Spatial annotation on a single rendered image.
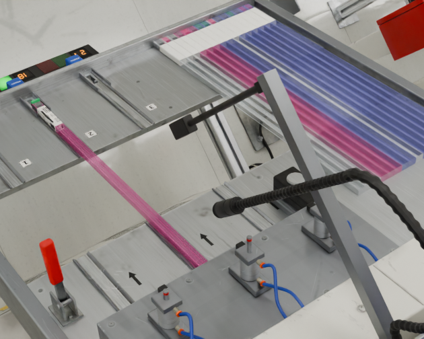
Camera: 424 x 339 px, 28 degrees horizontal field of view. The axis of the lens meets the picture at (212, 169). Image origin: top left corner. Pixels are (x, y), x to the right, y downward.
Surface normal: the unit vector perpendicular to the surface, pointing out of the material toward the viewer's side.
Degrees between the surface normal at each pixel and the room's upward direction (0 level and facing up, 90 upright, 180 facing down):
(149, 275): 48
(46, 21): 0
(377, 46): 90
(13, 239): 0
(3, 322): 0
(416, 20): 90
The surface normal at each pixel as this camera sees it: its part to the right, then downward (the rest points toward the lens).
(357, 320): -0.04, -0.77
